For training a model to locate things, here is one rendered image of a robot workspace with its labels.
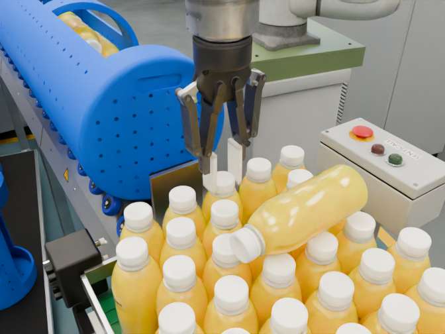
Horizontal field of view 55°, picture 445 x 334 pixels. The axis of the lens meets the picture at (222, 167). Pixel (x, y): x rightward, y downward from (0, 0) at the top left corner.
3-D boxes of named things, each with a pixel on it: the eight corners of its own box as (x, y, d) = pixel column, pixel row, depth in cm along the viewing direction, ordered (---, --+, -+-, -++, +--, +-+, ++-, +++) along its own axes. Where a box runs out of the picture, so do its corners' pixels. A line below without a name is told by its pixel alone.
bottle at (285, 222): (363, 159, 56) (252, 219, 47) (379, 209, 57) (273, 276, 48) (326, 162, 62) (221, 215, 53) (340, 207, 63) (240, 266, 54)
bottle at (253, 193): (276, 241, 82) (284, 161, 72) (268, 268, 77) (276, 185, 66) (240, 234, 84) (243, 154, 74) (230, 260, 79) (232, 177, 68)
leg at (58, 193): (77, 240, 208) (47, 127, 172) (81, 248, 204) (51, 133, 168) (65, 245, 206) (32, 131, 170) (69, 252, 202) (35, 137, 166)
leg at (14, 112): (30, 148, 276) (1, 54, 240) (32, 152, 272) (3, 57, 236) (20, 151, 274) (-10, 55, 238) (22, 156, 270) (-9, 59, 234)
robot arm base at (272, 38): (280, 23, 142) (281, 6, 139) (322, 42, 126) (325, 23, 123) (232, 30, 135) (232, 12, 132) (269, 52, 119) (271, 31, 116)
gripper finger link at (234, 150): (227, 138, 65) (231, 137, 65) (227, 175, 69) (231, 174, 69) (238, 147, 63) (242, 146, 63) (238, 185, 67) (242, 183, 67)
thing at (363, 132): (361, 128, 77) (362, 122, 76) (377, 136, 75) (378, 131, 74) (346, 134, 75) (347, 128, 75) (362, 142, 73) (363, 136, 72)
